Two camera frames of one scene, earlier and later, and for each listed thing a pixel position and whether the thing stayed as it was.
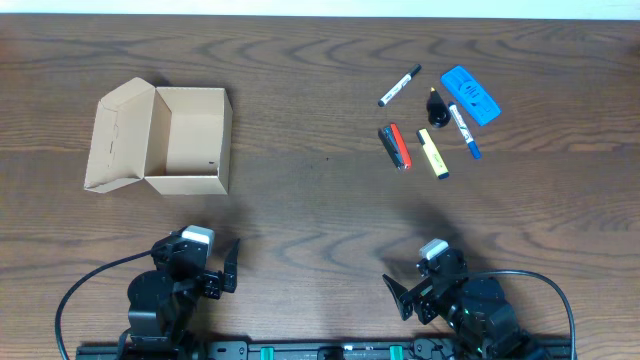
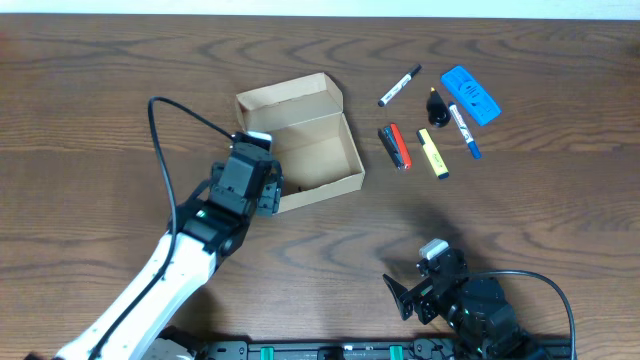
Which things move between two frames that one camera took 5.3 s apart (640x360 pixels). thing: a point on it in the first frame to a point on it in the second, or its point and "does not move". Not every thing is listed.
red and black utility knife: x=396 y=146 does not move
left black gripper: x=214 y=282 to x=270 y=198
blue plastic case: x=471 y=94 does not move
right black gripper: x=417 y=298 does not move
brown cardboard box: x=175 y=138 to x=310 y=137
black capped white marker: x=411 y=75 does not move
